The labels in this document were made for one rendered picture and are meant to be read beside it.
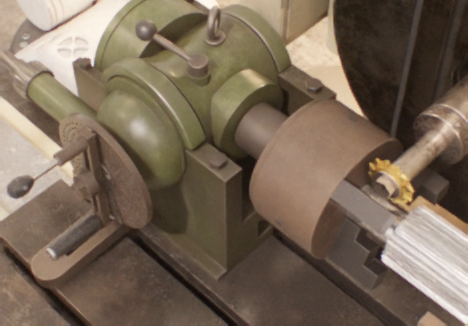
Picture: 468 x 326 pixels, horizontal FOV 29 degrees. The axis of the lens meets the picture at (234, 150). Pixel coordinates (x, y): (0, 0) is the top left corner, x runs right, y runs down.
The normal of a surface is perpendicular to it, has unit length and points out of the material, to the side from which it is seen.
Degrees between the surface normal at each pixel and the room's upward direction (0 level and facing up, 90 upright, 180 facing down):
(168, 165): 79
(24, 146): 0
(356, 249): 65
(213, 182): 90
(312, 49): 0
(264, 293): 0
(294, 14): 90
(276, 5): 90
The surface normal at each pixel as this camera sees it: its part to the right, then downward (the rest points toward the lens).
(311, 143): -0.25, -0.41
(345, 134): 0.07, -0.69
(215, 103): -0.47, -0.11
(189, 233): -0.70, 0.54
